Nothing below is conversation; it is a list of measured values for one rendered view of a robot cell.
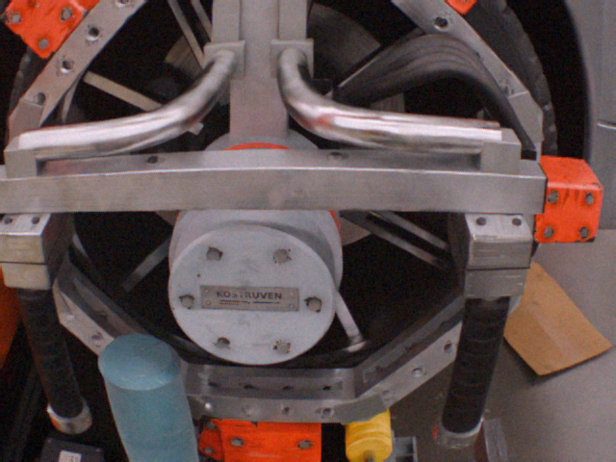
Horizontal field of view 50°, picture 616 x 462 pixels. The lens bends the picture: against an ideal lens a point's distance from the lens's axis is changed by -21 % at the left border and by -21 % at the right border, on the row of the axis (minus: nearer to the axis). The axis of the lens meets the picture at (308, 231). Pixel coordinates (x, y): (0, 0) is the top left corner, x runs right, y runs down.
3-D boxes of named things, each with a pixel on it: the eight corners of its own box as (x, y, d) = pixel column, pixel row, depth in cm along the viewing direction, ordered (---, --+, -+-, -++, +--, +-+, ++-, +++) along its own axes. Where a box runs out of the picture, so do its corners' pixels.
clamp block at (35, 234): (77, 232, 60) (70, 173, 57) (52, 293, 52) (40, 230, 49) (31, 232, 60) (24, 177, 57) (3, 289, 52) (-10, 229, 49)
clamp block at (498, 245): (502, 234, 60) (508, 173, 57) (524, 297, 52) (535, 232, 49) (445, 234, 60) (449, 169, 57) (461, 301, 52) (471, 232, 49)
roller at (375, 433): (380, 347, 115) (384, 316, 113) (390, 476, 90) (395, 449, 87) (341, 348, 115) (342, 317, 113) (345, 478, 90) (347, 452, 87)
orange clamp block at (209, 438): (203, 374, 93) (199, 421, 97) (198, 414, 86) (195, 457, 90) (260, 385, 93) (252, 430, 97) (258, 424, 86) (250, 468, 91)
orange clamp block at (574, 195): (516, 210, 82) (577, 212, 82) (531, 245, 75) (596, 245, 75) (521, 152, 78) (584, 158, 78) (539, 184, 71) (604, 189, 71)
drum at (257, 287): (335, 243, 82) (338, 112, 76) (341, 375, 64) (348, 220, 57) (195, 242, 82) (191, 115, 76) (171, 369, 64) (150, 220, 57)
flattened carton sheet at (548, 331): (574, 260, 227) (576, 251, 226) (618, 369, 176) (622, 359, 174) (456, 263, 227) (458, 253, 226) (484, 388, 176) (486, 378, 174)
